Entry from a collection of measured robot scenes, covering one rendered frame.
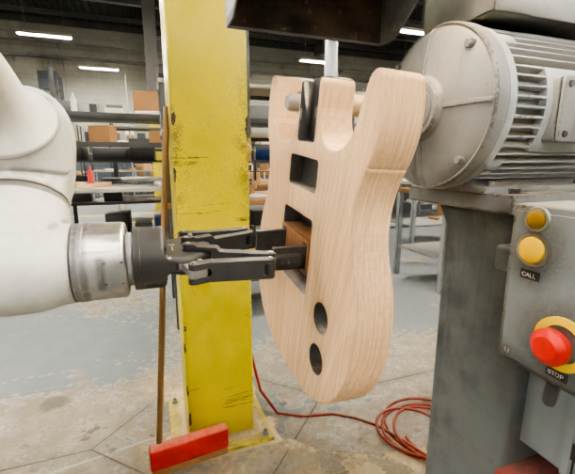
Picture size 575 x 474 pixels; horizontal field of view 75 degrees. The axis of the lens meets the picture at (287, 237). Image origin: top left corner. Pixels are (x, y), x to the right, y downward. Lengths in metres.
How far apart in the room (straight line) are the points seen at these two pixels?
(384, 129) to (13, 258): 0.37
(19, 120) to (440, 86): 0.54
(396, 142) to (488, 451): 0.70
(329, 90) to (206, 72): 1.01
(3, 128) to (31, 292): 0.17
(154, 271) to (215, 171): 0.99
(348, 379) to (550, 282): 0.25
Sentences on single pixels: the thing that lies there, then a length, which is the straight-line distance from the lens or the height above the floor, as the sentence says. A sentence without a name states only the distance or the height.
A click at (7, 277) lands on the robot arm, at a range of 0.45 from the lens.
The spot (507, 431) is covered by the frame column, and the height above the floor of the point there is 0.69.
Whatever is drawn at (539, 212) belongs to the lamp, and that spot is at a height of 1.11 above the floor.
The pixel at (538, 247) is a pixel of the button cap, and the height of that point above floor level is 1.07.
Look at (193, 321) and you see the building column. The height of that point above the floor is 0.56.
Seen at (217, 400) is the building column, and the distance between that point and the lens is 1.71.
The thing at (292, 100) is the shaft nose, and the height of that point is 1.25.
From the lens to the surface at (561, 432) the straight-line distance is 0.83.
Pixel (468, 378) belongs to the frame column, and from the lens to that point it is 0.89.
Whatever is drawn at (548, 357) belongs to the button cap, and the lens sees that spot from 0.49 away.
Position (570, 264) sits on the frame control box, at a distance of 0.49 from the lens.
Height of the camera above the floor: 1.17
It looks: 12 degrees down
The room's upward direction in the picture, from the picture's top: straight up
